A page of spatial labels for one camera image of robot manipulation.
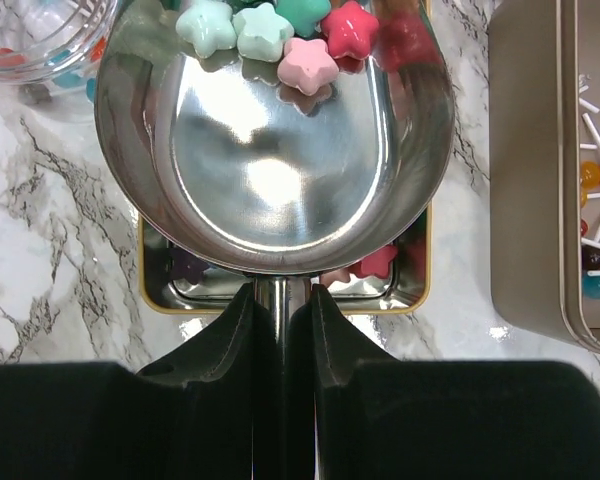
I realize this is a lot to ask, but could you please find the pale mint star candy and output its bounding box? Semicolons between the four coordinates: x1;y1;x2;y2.
232;3;295;63

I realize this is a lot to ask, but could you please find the pink star candy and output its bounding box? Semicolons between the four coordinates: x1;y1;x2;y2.
277;38;339;96

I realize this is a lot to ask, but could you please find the red star candy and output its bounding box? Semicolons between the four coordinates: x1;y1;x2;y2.
320;1;380;60

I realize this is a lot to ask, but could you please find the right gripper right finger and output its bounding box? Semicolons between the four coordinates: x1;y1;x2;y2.
302;285;600;479

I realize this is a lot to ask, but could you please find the metal scoop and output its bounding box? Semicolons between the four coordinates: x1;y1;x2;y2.
93;0;456;480

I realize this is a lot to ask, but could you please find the tin of pastel star candies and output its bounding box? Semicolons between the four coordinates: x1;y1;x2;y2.
137;0;434;316

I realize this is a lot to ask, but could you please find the tin of mini lollipops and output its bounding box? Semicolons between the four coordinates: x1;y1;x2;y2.
488;1;600;354

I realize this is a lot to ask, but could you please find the teal star candy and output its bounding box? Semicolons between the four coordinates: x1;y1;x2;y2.
275;0;331;38

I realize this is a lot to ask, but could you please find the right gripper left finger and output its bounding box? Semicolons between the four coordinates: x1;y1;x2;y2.
0;285;280;479

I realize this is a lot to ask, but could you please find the light green star candy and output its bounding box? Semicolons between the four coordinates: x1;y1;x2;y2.
175;0;237;59

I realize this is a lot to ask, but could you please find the clear glass bowl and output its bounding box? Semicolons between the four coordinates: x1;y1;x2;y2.
0;1;121;123

